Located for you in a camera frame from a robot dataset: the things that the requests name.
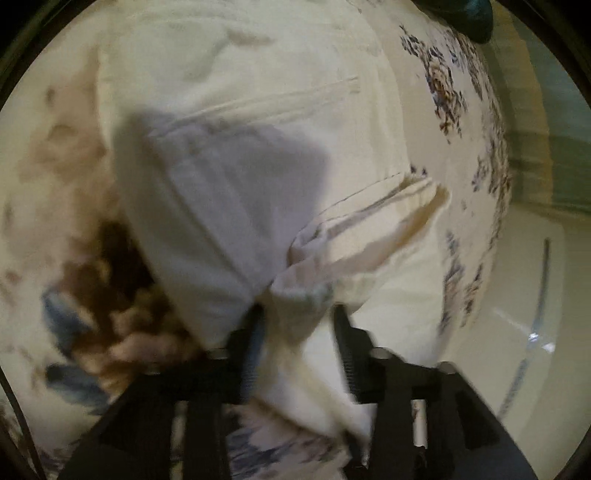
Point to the floral fleece blanket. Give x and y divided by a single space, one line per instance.
60 207

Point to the white pants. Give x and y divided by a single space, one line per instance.
258 184

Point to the dark green velvet cushion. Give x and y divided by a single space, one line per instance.
461 16

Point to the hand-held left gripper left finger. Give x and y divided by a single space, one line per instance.
251 350

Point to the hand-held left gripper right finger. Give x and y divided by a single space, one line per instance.
344 355

